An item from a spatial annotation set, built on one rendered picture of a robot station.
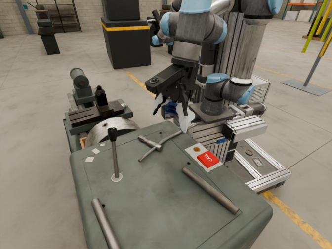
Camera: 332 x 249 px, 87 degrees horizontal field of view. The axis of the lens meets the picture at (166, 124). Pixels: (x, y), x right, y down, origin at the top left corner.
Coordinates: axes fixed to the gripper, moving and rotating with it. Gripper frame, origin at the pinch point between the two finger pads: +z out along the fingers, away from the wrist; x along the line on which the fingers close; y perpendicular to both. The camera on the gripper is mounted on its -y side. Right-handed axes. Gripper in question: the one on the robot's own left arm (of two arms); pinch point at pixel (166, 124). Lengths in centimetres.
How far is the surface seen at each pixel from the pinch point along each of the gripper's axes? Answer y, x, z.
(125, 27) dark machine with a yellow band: 242, 453, -52
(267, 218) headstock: 11.7, -34.0, 15.4
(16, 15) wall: 94, 1460, -32
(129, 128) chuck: 6.6, 29.9, 16.9
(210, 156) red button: 16.0, -10.3, 11.2
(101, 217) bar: -22.9, -5.4, 20.9
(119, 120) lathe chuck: 5.2, 37.9, 16.1
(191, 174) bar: 4.5, -11.7, 13.6
